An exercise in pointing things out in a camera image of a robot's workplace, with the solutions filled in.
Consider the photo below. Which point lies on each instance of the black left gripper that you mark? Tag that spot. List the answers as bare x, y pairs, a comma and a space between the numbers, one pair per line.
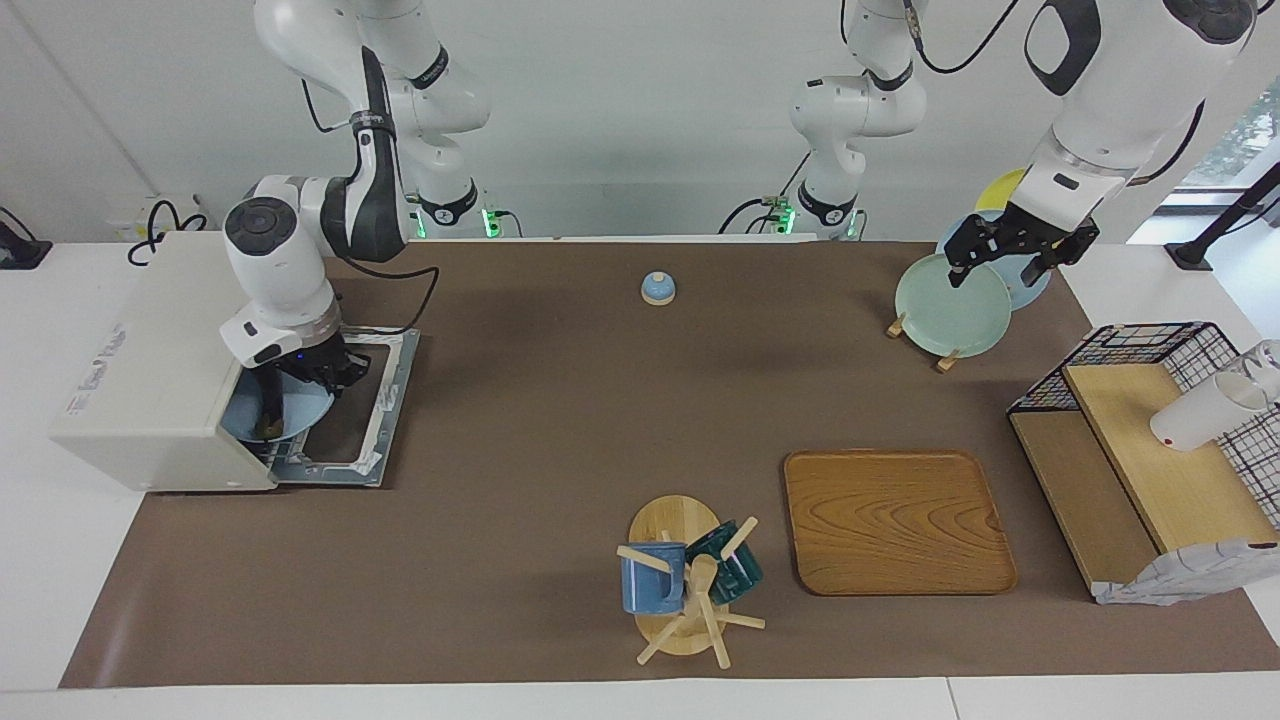
1020, 238

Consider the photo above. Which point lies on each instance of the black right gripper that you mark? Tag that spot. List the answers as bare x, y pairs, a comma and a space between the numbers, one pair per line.
325, 365

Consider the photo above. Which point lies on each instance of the light blue plate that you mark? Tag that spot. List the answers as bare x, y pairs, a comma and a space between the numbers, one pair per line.
305, 415
1028, 296

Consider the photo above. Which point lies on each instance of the toaster oven glass door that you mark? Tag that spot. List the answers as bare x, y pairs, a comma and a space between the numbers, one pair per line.
398, 395

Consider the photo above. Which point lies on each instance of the dark purple eggplant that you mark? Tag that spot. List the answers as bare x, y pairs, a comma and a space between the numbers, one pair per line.
270, 410

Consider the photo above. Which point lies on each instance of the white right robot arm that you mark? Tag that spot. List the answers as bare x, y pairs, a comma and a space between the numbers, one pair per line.
280, 270

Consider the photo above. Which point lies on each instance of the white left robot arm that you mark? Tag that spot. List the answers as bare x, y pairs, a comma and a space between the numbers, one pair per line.
1120, 100

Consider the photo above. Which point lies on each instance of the beige toaster oven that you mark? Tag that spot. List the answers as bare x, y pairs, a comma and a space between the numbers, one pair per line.
150, 380

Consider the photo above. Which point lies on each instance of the mint green plate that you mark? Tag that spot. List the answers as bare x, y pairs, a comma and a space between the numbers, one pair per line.
950, 310

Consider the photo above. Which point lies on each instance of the yellow plate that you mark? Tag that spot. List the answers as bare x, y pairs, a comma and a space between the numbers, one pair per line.
1000, 190

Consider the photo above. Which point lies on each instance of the wooden plate rack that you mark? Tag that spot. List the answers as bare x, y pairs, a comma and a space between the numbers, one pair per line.
945, 362

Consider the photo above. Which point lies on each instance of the brown paper table mat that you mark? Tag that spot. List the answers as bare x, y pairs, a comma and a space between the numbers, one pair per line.
500, 450

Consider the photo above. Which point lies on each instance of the black desk stand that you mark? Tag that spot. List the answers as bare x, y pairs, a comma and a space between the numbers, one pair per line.
20, 255
1190, 255

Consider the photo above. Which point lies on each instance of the white cup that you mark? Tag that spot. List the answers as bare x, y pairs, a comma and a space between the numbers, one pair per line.
1200, 415

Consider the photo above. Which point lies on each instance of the wooden two-step shelf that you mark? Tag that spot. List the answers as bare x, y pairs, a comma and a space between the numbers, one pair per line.
1160, 470

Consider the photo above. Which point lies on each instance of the wooden serving tray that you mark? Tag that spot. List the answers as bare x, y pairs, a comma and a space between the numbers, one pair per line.
900, 520

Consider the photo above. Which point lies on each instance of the window with greenery outside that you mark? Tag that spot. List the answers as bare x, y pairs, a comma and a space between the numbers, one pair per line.
1245, 140

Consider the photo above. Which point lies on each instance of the clear glass cup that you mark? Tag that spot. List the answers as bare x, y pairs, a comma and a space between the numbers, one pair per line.
1268, 360

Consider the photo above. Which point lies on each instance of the small blue lidded bowl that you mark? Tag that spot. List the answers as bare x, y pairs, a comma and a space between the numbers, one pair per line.
658, 292

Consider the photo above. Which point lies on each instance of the wooden mug tree stand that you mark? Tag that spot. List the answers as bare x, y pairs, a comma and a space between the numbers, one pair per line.
670, 520

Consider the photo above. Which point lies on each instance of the blue mug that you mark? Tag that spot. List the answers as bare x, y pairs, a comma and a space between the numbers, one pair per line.
650, 590

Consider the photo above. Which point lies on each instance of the dark green mug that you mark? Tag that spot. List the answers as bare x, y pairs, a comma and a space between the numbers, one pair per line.
740, 580

